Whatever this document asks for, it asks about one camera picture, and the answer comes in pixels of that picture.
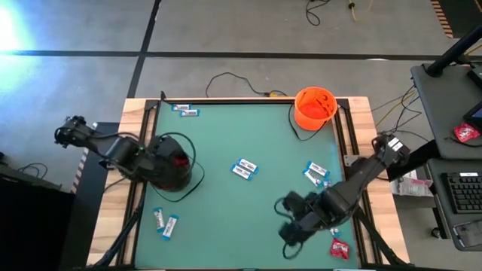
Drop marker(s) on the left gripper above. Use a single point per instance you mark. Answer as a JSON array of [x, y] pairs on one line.
[[162, 150]]

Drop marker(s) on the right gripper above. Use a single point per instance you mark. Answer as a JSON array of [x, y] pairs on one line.
[[316, 214]]

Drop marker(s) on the white blue candy bar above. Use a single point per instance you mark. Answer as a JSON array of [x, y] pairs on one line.
[[327, 184], [241, 172], [181, 107], [159, 219], [312, 177], [248, 166], [190, 112], [335, 232], [170, 227], [318, 169]]

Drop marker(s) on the red candy bag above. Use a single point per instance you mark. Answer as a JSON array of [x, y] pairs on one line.
[[466, 132], [340, 249]]

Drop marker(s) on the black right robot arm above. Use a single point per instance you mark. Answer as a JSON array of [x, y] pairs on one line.
[[361, 173]]

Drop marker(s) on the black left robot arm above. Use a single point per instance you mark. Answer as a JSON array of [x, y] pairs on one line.
[[116, 150]]

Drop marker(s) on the black jack-o-lantern bucket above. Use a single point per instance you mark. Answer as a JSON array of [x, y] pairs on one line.
[[184, 177]]

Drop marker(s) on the orange pumpkin bucket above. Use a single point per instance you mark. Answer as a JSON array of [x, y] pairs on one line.
[[314, 113]]

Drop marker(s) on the black hazard-striped floor mat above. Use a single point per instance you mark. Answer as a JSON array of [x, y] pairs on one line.
[[463, 19], [81, 233]]

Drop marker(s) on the clear plastic bag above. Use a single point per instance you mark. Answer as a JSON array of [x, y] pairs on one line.
[[410, 186]]

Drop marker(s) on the grey keyboard desk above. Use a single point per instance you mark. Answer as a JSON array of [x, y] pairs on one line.
[[437, 211]]

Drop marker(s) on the black cabinet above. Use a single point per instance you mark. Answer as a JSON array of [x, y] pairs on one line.
[[34, 226]]

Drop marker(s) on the black keyboard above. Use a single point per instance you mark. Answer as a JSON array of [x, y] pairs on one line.
[[463, 192]]

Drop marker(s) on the dark tablet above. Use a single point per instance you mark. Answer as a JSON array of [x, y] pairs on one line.
[[470, 235]]

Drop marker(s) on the grey side desk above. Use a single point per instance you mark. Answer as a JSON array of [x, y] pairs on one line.
[[440, 113]]

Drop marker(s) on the dark laptop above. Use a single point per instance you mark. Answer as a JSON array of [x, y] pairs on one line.
[[475, 116]]

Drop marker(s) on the black desk pole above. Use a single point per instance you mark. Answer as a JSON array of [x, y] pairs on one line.
[[452, 52]]

